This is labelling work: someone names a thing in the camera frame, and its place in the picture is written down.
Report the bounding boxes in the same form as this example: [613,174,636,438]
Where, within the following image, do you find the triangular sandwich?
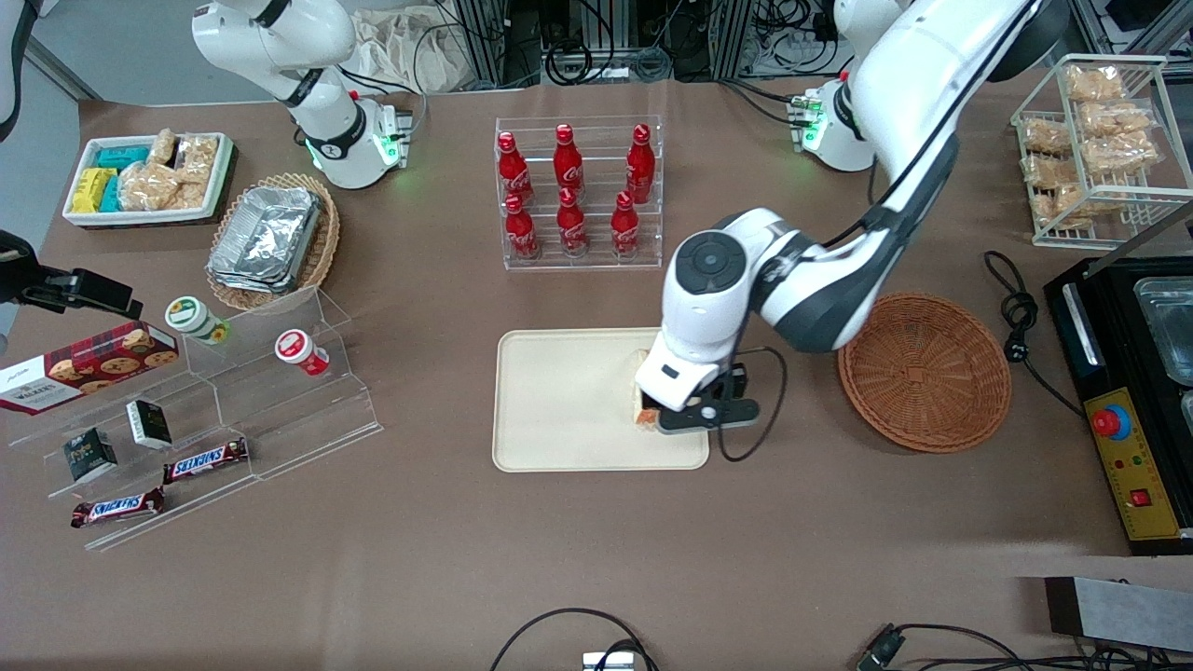
[630,348,665,431]

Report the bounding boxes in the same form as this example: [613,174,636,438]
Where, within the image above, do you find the beige plastic tray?
[492,326,710,473]

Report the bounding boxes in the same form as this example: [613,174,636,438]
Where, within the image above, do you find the oval light wicker basket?
[205,172,341,313]

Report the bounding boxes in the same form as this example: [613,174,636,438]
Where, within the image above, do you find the round brown wicker basket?
[837,293,1013,455]

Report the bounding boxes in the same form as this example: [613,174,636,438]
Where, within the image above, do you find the red tartan cookie box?
[0,320,180,417]

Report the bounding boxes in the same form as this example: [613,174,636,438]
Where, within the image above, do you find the white rectangular snack bin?
[62,132,236,229]

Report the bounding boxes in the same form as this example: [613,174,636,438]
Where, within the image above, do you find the green-lid white cup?
[165,295,230,346]

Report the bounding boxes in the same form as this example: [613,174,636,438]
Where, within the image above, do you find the yellow snack packet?
[71,168,117,214]

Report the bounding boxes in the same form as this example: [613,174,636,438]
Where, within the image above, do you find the clear acrylic bottle rack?
[494,115,665,272]

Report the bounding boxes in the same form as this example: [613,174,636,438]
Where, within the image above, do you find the small dark green box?
[62,428,119,484]
[126,400,173,450]

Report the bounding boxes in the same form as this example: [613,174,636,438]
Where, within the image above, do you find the red cola bottle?
[496,130,535,206]
[503,194,541,260]
[556,187,589,257]
[625,123,656,204]
[610,191,640,258]
[554,124,584,197]

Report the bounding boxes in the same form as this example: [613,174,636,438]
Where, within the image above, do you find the stacked aluminium foil trays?
[207,186,324,294]

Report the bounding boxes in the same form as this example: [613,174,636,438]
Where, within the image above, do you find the brown Snickers bar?
[71,487,166,529]
[162,437,250,486]

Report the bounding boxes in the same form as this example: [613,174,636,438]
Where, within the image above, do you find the red-lid white cup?
[274,329,331,377]

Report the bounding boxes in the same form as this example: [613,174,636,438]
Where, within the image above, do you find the clear acrylic stepped display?
[7,284,384,553]

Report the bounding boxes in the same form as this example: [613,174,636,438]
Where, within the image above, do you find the beige cloth bag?
[350,7,486,94]

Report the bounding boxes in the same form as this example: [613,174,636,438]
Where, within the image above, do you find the black appliance with yellow panel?
[1044,200,1193,557]

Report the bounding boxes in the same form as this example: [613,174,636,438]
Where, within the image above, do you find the steel pan insert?
[1132,275,1193,388]

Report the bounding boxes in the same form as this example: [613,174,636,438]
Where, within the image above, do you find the grey metal block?
[1044,576,1193,653]

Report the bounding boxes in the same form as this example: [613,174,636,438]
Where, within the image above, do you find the dark right wrist camera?
[0,230,44,307]

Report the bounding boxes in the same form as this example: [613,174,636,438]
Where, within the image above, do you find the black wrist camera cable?
[716,0,1045,463]

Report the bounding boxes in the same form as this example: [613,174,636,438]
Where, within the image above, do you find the black looped cable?
[489,608,660,671]

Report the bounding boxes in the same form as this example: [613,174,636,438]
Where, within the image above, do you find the black cable with connector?
[856,623,1193,671]

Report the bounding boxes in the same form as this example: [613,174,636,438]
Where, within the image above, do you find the white wire rack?
[1011,53,1193,250]

